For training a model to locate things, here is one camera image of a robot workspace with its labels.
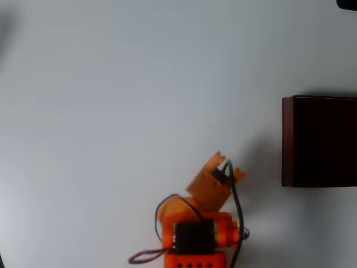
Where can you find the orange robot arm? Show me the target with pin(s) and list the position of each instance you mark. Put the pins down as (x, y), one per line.
(206, 190)

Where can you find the dark brown box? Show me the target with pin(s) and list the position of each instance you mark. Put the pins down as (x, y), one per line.
(320, 142)

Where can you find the black object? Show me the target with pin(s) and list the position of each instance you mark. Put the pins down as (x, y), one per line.
(348, 4)

